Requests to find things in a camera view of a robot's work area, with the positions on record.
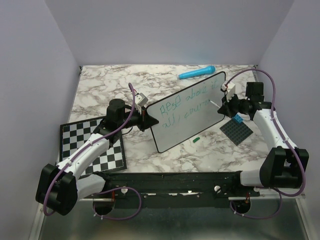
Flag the grey lego baseplate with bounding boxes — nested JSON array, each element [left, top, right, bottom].
[[220, 119, 253, 146]]

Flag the green marker cap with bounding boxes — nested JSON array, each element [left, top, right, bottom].
[[192, 137, 200, 143]]

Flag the purple cable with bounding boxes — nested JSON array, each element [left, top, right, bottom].
[[42, 83, 145, 222], [223, 69, 308, 220]]

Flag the blue toy microphone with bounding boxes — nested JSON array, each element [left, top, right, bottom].
[[178, 65, 216, 79]]

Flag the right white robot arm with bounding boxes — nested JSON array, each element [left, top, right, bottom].
[[217, 82, 309, 196]]

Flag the aluminium extrusion rail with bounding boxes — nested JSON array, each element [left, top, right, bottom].
[[257, 187, 306, 200]]

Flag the black framed whiteboard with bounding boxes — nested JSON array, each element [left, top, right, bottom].
[[146, 71, 226, 153]]

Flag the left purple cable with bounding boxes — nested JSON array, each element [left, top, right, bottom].
[[42, 83, 145, 222]]

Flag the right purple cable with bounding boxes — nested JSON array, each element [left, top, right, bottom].
[[223, 69, 308, 220]]

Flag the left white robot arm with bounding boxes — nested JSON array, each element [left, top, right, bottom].
[[35, 93, 159, 216]]

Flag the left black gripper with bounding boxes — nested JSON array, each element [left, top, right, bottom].
[[118, 105, 159, 132]]

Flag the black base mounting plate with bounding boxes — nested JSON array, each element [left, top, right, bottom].
[[92, 171, 260, 209]]

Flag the blue lego brick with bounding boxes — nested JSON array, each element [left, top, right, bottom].
[[232, 114, 243, 124]]

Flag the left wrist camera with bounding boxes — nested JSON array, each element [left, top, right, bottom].
[[135, 93, 148, 107]]

